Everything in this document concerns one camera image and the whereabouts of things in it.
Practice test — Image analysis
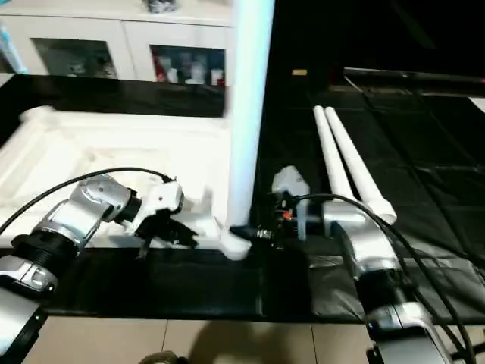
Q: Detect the white plastic table top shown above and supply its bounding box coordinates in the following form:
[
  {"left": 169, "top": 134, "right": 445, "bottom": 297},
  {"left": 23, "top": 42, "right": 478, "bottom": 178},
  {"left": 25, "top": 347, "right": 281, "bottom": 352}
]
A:
[{"left": 0, "top": 105, "right": 252, "bottom": 262}]

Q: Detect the white plastic table leg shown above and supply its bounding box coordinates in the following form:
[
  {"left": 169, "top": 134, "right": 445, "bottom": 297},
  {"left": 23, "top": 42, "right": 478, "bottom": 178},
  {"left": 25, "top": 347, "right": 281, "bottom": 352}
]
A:
[
  {"left": 312, "top": 105, "right": 358, "bottom": 199},
  {"left": 225, "top": 0, "right": 275, "bottom": 229},
  {"left": 324, "top": 107, "right": 398, "bottom": 228}
]

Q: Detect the dark rounded foot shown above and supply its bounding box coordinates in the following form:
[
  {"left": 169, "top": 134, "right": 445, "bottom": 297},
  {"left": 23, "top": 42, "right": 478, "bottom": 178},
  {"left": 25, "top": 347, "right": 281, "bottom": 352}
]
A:
[{"left": 139, "top": 350, "right": 187, "bottom": 364}]

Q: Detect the black work mat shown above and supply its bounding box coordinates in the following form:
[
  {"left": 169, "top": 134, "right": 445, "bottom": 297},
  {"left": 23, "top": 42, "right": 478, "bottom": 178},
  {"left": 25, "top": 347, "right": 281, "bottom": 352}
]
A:
[{"left": 0, "top": 71, "right": 485, "bottom": 327}]

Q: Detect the black box with label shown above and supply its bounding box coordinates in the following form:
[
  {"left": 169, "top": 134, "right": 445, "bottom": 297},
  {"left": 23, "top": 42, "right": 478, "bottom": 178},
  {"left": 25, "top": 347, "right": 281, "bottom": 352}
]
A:
[{"left": 264, "top": 0, "right": 346, "bottom": 93}]

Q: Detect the white glass door cabinet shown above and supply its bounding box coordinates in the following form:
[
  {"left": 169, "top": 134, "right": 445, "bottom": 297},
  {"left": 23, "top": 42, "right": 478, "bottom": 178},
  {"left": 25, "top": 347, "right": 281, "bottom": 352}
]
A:
[{"left": 0, "top": 0, "right": 233, "bottom": 87}]

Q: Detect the black tripod stand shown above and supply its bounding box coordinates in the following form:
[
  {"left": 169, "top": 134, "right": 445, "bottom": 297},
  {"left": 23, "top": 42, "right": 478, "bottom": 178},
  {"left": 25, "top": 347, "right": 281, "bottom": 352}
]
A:
[{"left": 446, "top": 340, "right": 485, "bottom": 364}]

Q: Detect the light blue plastic pack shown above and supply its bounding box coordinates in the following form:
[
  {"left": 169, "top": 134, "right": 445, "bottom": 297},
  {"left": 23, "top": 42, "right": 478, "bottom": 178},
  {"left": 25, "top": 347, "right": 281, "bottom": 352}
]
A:
[{"left": 0, "top": 24, "right": 28, "bottom": 75}]

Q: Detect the black long rail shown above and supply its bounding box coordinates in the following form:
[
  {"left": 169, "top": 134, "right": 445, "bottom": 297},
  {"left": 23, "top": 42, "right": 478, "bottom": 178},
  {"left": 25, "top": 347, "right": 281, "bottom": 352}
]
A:
[{"left": 342, "top": 67, "right": 485, "bottom": 86}]

